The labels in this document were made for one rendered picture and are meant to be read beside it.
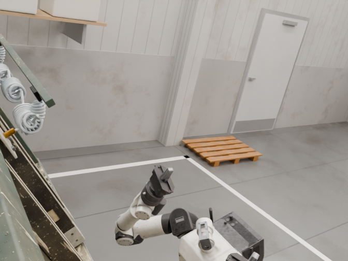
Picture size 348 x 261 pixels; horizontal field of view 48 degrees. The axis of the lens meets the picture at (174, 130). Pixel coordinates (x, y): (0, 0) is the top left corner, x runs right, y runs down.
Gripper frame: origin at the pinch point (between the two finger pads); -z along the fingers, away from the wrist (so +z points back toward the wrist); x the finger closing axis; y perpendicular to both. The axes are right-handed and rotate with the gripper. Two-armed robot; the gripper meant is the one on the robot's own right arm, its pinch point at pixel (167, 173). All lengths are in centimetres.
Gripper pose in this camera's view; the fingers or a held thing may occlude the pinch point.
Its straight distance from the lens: 148.8
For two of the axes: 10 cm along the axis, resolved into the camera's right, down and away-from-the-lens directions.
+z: -4.0, 6.2, 6.8
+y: -8.3, 0.6, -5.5
